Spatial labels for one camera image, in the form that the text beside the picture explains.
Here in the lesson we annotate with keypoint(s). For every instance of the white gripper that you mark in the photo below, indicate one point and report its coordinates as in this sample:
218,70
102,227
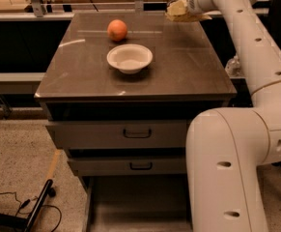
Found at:
203,8

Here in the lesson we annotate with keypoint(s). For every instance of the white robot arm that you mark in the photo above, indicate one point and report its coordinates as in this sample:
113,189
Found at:
225,146

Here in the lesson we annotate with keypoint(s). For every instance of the grey metal drawer cabinet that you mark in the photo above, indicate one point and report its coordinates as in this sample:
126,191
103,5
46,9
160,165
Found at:
184,79

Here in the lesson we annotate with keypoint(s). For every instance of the grey middle drawer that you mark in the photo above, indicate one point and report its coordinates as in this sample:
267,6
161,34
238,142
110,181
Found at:
118,134

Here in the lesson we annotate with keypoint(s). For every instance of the grey drawer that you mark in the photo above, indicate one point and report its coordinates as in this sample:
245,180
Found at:
115,166
118,134

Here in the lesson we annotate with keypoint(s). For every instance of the grey bottom drawer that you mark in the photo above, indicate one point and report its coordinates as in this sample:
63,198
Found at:
115,166

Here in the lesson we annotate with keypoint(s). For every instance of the orange round fruit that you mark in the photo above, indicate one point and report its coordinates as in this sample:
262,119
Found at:
117,30

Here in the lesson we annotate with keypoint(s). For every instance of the white paper bowl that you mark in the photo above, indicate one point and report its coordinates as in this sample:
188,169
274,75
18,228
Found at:
129,58

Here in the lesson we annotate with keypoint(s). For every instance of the left clear sanitizer bottle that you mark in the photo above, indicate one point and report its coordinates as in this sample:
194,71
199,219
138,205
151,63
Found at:
233,67

